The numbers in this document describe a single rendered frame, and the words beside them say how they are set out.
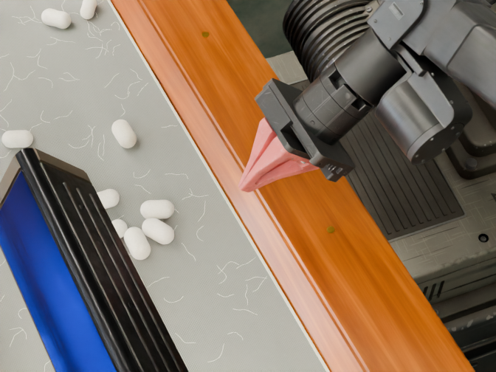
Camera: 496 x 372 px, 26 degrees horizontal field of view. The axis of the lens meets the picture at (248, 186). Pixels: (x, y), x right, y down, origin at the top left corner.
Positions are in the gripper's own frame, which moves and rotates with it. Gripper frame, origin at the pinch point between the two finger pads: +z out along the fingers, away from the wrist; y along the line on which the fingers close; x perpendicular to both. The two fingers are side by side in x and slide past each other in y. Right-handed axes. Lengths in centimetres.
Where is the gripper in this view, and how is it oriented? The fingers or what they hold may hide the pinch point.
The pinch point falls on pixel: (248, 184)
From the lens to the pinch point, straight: 105.4
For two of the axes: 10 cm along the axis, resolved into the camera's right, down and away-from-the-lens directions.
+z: -6.8, 6.4, 3.6
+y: 4.5, 7.5, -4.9
